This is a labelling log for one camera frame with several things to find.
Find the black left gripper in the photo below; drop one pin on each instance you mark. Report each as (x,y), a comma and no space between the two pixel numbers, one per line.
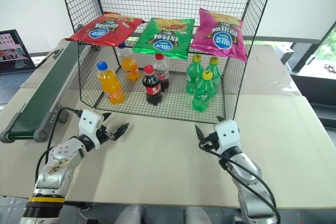
(105,135)

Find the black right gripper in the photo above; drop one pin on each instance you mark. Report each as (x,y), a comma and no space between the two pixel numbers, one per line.
(211,142)

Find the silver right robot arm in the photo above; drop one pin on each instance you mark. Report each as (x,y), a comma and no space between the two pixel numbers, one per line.
(246,171)

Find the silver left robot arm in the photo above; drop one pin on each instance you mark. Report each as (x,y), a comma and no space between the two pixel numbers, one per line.
(60,161)

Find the green soda bottle yellow cap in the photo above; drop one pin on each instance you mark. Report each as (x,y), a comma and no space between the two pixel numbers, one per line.
(202,93)
(193,73)
(214,73)

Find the orange soda bottle blue cap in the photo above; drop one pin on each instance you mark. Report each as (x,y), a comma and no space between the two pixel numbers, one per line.
(130,69)
(111,86)

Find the cola bottle red cap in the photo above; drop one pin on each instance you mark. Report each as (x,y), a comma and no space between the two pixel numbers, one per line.
(162,70)
(151,87)

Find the magenta chip bag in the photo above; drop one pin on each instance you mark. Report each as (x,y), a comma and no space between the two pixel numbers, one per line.
(219,37)

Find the grey rounded shape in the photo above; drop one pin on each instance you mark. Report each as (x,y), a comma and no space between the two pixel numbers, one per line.
(130,214)
(197,215)

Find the red chip bag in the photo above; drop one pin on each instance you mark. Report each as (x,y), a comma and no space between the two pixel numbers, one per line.
(105,31)

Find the green chip bag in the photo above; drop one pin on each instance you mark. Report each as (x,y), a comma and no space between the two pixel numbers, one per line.
(162,40)

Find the black low cabinet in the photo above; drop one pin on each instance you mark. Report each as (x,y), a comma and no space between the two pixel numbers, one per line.
(315,90)

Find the grey laptop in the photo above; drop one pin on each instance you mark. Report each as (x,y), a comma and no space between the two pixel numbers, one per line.
(13,53)

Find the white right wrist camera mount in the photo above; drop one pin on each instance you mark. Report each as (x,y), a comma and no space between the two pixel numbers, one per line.
(228,133)

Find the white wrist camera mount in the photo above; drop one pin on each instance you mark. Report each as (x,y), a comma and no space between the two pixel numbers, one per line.
(228,133)
(90,127)

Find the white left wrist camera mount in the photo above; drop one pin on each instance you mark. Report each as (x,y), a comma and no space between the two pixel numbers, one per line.
(90,127)

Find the green conveyor belt grey frame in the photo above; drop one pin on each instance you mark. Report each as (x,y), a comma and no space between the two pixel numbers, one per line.
(44,90)

